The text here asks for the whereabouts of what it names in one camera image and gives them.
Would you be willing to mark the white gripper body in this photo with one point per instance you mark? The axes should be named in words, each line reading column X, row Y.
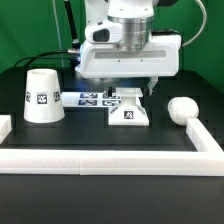
column 128, row 49

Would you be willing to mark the white lamp base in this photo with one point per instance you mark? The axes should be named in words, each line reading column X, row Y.
column 129, row 111

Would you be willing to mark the white lamp bulb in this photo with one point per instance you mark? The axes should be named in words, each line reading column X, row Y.
column 181, row 109

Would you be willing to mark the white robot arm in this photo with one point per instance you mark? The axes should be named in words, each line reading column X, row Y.
column 118, row 10

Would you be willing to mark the white lamp shade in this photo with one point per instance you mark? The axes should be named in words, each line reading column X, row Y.
column 43, row 102

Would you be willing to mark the white marker sheet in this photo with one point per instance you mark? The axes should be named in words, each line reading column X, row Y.
column 88, row 99

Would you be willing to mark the white foam wall frame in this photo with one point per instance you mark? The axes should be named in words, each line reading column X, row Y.
column 206, row 160

